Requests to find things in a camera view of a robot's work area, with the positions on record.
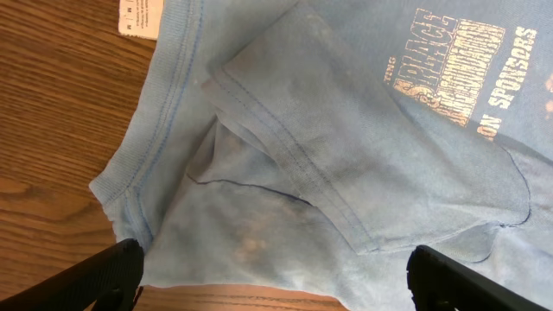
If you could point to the light blue t-shirt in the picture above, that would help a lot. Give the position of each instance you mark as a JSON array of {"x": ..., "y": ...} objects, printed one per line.
[{"x": 313, "y": 145}]

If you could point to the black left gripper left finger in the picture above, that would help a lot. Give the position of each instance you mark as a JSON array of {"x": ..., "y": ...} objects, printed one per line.
[{"x": 109, "y": 280}]

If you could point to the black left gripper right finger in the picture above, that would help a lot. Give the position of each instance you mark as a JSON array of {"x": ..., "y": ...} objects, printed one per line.
[{"x": 439, "y": 283}]

